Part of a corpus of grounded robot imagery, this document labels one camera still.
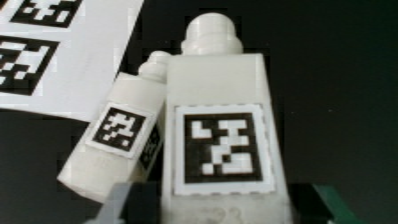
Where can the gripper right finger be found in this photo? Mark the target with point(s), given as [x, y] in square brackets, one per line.
[321, 206]

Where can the white marker sheet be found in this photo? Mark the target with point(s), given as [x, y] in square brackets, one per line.
[63, 42]

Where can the white leg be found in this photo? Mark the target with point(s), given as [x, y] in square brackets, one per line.
[223, 181]
[118, 147]

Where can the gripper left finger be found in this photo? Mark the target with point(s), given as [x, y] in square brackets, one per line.
[132, 205]

